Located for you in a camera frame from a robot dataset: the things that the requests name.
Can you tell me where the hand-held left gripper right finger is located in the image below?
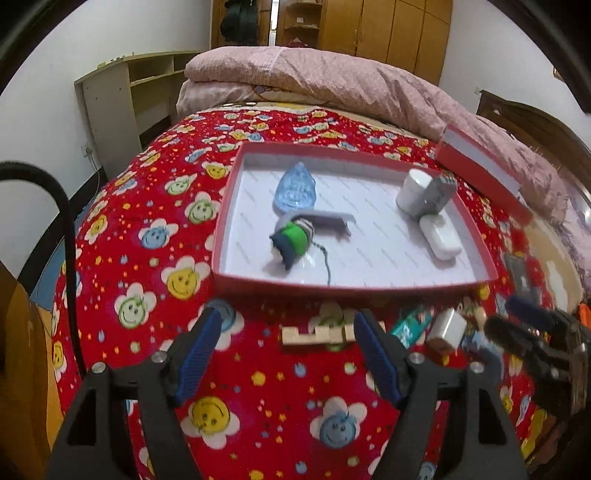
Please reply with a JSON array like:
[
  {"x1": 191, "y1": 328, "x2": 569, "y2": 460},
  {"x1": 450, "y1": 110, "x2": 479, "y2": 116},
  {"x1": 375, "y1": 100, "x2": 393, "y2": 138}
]
[{"x1": 353, "y1": 308, "x2": 529, "y2": 480}]

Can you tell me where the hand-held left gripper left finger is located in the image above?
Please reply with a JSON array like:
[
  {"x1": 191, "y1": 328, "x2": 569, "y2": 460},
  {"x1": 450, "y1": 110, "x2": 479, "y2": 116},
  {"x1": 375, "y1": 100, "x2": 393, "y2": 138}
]
[{"x1": 44, "y1": 307, "x2": 225, "y2": 480}]

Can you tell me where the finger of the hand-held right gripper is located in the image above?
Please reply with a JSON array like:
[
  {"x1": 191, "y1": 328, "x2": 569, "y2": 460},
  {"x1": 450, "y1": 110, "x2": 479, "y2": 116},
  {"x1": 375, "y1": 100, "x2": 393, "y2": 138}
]
[
  {"x1": 484, "y1": 315, "x2": 557, "y2": 372},
  {"x1": 505, "y1": 294, "x2": 557, "y2": 325}
]

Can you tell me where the green patterned lighter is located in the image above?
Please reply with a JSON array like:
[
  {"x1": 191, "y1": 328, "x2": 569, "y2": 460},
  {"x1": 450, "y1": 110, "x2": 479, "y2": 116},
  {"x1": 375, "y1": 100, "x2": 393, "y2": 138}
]
[{"x1": 390, "y1": 307, "x2": 437, "y2": 349}]

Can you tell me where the small white cube charger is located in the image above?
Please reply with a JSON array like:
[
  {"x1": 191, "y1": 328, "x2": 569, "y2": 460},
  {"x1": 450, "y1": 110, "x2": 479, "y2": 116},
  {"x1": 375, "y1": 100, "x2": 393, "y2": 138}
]
[{"x1": 426, "y1": 308, "x2": 468, "y2": 356}]

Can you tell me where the wooden puzzle block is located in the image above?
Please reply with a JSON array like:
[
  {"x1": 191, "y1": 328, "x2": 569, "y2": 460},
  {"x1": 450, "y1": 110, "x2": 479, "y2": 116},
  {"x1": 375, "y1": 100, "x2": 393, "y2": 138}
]
[{"x1": 281, "y1": 323, "x2": 358, "y2": 347}]

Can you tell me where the red cardboard box tray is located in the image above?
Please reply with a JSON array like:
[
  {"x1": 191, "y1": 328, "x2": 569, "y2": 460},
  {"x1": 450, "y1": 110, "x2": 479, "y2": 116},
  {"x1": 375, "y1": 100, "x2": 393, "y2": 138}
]
[{"x1": 211, "y1": 141, "x2": 499, "y2": 296}]

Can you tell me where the white earbuds case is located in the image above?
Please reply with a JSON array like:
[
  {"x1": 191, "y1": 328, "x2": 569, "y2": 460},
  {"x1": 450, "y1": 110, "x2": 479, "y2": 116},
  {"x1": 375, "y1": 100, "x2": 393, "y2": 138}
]
[{"x1": 419, "y1": 213, "x2": 463, "y2": 260}]

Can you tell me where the grey plastic bracket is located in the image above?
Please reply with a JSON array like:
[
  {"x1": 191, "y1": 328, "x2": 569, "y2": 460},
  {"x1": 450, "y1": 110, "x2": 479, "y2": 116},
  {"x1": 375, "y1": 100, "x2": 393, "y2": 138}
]
[{"x1": 277, "y1": 209, "x2": 357, "y2": 238}]

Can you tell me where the green and blue toy figure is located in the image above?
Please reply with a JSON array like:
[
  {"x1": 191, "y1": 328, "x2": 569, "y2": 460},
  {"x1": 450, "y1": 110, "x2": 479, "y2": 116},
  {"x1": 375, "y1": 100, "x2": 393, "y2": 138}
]
[{"x1": 269, "y1": 217, "x2": 334, "y2": 284}]

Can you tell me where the white jar with orange label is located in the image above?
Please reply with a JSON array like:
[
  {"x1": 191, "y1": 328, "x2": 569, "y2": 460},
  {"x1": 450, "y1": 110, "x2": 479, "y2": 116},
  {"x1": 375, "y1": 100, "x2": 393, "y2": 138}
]
[{"x1": 396, "y1": 168, "x2": 437, "y2": 215}]

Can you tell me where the clear blue teardrop plastic piece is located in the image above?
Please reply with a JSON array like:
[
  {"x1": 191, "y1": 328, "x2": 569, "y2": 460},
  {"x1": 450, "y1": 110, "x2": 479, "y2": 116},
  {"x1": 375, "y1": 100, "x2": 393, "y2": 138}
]
[{"x1": 276, "y1": 162, "x2": 319, "y2": 213}]

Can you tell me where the black smartphone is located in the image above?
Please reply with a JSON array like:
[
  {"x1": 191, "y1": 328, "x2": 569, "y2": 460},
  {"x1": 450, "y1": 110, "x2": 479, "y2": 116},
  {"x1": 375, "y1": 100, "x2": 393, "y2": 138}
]
[{"x1": 503, "y1": 251, "x2": 541, "y2": 305}]

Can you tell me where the beige printed bedsheet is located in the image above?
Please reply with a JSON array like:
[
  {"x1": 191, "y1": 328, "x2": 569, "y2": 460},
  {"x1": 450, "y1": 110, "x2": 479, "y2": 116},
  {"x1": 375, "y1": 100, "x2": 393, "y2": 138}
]
[{"x1": 522, "y1": 217, "x2": 587, "y2": 305}]

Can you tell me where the red cardboard box lid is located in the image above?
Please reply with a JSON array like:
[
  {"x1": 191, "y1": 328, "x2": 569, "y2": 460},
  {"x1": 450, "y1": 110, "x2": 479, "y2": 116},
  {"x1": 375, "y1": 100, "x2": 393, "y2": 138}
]
[{"x1": 435, "y1": 124, "x2": 548, "y2": 227}]

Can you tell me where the red smiley flower blanket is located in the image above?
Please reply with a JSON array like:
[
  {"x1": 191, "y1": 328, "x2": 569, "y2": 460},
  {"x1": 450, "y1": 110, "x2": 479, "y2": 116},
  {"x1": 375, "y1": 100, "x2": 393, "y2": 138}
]
[{"x1": 51, "y1": 105, "x2": 583, "y2": 480}]

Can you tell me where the brown wooden cabinet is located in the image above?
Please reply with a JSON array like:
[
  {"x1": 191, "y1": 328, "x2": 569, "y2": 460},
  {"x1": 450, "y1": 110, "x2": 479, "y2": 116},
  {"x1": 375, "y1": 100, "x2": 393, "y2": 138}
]
[{"x1": 0, "y1": 261, "x2": 63, "y2": 480}]

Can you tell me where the dark wooden headboard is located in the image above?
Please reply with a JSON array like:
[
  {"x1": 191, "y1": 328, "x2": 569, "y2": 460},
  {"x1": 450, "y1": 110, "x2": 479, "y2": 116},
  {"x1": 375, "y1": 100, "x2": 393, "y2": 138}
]
[{"x1": 475, "y1": 90, "x2": 591, "y2": 204}]

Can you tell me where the pink checked pillow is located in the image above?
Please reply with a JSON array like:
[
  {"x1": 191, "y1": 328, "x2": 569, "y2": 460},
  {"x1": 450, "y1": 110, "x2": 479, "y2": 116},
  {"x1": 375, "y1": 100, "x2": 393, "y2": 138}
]
[{"x1": 177, "y1": 79, "x2": 264, "y2": 118}]

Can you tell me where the beige wooden shelf unit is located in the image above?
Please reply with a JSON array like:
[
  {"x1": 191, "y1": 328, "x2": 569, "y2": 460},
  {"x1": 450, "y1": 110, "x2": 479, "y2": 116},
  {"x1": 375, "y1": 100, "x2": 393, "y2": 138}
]
[{"x1": 74, "y1": 51, "x2": 204, "y2": 178}]

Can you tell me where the pink quilt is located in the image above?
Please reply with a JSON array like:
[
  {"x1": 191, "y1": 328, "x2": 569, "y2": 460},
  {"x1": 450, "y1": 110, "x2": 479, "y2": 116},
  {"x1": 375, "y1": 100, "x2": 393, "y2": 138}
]
[{"x1": 185, "y1": 45, "x2": 591, "y2": 227}]

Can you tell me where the brown wooden wardrobe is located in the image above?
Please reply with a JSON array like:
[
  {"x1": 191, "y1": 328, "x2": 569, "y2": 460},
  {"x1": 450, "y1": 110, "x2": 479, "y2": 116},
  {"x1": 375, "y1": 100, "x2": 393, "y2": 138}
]
[{"x1": 318, "y1": 0, "x2": 453, "y2": 86}]

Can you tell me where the dark green coat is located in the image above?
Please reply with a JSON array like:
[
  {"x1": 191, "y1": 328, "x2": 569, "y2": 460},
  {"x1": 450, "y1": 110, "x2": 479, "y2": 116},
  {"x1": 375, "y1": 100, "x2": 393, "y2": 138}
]
[{"x1": 219, "y1": 0, "x2": 259, "y2": 47}]

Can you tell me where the wooden corner shelf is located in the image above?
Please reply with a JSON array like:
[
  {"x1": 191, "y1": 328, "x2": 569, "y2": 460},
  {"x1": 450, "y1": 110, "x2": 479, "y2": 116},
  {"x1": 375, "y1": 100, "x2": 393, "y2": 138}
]
[{"x1": 281, "y1": 0, "x2": 324, "y2": 49}]

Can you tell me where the black cable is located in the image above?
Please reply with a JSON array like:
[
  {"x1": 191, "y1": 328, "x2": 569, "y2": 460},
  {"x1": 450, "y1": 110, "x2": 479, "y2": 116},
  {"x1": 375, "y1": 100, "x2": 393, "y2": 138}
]
[{"x1": 0, "y1": 161, "x2": 88, "y2": 377}]

